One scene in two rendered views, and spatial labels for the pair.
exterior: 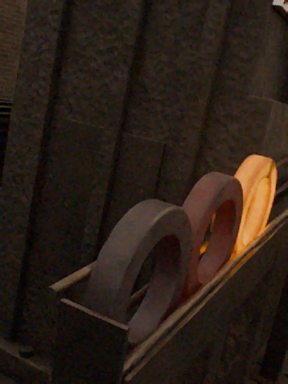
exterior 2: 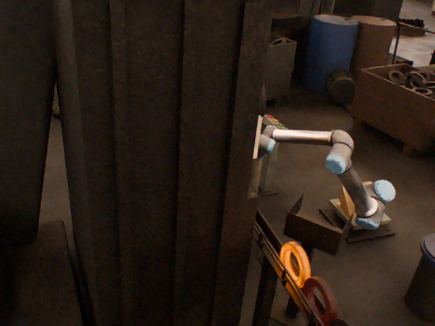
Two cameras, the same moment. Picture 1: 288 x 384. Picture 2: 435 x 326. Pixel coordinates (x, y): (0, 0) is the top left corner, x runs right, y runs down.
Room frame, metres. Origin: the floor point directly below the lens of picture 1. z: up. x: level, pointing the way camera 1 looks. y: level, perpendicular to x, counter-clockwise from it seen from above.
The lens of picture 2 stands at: (0.31, 1.08, 1.91)
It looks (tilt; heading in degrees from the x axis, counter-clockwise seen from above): 30 degrees down; 307
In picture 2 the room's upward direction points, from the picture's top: 5 degrees clockwise
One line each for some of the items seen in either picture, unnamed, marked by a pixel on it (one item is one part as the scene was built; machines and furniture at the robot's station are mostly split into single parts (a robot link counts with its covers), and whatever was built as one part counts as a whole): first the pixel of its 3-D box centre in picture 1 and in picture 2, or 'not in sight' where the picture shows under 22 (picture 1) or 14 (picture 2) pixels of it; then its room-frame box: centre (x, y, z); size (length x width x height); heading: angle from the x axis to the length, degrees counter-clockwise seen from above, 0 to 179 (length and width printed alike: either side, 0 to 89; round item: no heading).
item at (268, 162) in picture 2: not in sight; (269, 155); (1.78, -1.46, 0.31); 0.24 x 0.16 x 0.62; 154
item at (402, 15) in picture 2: not in sight; (395, 20); (3.49, -8.96, 0.16); 1.20 x 0.82 x 0.32; 144
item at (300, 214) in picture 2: not in sight; (307, 267); (0.92, -0.54, 0.36); 0.26 x 0.20 x 0.72; 9
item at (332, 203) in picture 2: not in sight; (359, 211); (1.04, -1.60, 0.10); 0.32 x 0.32 x 0.04; 60
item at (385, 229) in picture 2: not in sight; (357, 218); (1.04, -1.60, 0.04); 0.40 x 0.40 x 0.08; 60
